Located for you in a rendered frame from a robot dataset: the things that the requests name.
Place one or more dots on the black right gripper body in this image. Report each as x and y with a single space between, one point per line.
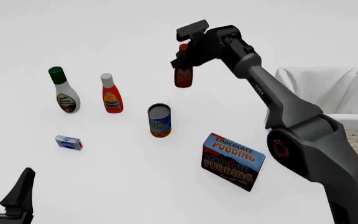
201 52

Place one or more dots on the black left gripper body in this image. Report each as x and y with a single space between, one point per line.
8 219

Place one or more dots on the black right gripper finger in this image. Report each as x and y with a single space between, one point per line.
180 62

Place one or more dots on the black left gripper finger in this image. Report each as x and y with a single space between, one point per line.
20 191

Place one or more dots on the brown bbq sauce bottle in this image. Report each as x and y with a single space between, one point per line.
183 77

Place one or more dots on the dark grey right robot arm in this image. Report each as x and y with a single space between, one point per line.
306 140

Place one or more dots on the white cloth basket lining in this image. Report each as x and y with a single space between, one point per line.
331 93

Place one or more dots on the blue orange soup can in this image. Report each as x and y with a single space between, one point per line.
159 121

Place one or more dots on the small blue-grey printed box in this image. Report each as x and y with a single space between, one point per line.
68 142

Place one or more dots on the red ketchup bottle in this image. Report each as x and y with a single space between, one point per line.
112 98

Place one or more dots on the white ranch dressing bottle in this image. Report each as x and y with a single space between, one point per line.
67 98

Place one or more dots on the chocolate pudding box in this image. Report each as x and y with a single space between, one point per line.
232 161

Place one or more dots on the small flat camera plate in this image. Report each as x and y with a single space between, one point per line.
192 28

